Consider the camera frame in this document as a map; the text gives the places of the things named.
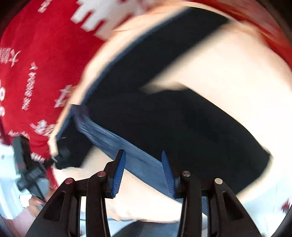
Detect black pants with blue waistband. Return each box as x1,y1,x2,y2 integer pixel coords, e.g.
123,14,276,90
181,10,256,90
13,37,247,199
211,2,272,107
55,7,270,195

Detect cream embossed towel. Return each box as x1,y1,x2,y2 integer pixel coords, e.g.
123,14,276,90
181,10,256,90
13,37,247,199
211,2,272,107
47,4,292,237

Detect red blanket with white characters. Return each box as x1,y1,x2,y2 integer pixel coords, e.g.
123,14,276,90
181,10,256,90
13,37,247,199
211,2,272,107
0,0,292,192

